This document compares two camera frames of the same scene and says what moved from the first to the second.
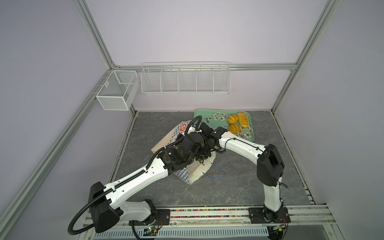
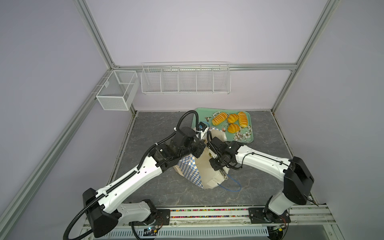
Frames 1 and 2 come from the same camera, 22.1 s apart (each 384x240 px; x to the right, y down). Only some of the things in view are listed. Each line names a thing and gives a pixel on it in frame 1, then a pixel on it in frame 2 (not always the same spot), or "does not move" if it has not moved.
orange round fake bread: [233, 118] does not move
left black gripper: [181, 139] does not move
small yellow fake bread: [234, 128] does not move
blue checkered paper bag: [181, 174] to [200, 170]
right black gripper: [207, 155] to [215, 167]
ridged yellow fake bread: [243, 119] does not move
